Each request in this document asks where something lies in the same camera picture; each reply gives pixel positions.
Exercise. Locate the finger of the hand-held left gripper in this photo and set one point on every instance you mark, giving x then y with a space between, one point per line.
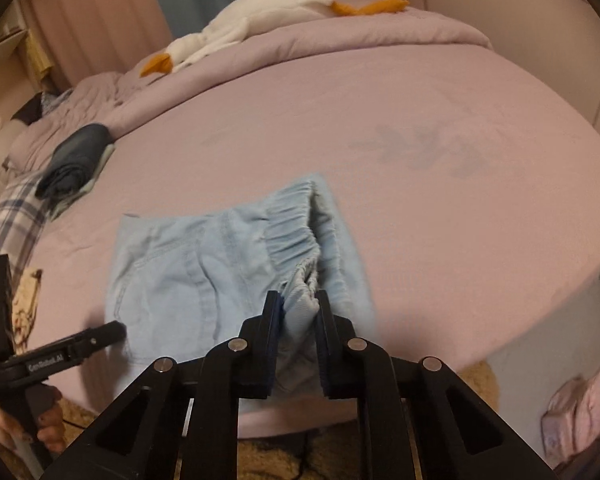
102 335

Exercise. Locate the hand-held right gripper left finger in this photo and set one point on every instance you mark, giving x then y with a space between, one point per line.
278 322

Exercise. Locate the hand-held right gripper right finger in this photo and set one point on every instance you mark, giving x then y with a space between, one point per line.
323 345

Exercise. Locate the light blue denim pants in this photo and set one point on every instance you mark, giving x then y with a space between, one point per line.
190 280

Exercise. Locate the person's left hand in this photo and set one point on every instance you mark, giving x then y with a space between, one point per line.
50 427

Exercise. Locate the brown shaggy rug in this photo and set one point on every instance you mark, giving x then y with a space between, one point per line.
330 447

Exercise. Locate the blue plaid cloth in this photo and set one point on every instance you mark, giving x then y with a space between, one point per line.
15 215

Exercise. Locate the folded dark blue clothes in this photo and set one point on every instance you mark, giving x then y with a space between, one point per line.
75 160

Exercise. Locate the pink bed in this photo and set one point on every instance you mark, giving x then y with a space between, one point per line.
430 110

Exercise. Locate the pink plastic bag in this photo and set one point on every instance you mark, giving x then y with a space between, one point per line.
577 410

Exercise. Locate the pink comforter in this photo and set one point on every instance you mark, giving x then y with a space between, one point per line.
355 30

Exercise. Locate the white goose plush toy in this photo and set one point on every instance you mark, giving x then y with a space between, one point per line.
260 15

